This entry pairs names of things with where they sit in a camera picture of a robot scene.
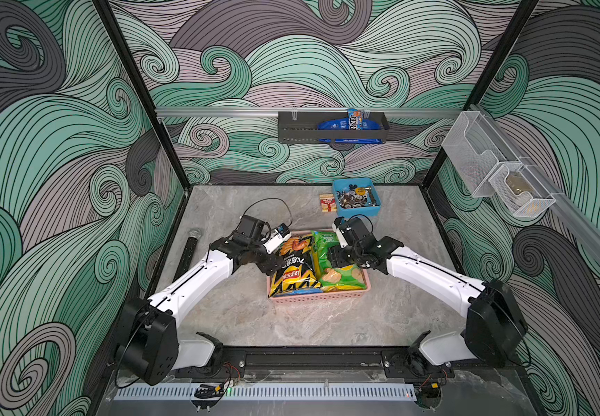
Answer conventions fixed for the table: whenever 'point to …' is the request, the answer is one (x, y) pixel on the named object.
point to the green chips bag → (334, 278)
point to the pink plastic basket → (319, 295)
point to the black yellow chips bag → (297, 273)
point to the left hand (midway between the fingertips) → (276, 250)
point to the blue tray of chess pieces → (357, 196)
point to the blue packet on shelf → (351, 140)
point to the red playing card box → (328, 203)
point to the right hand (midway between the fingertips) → (338, 252)
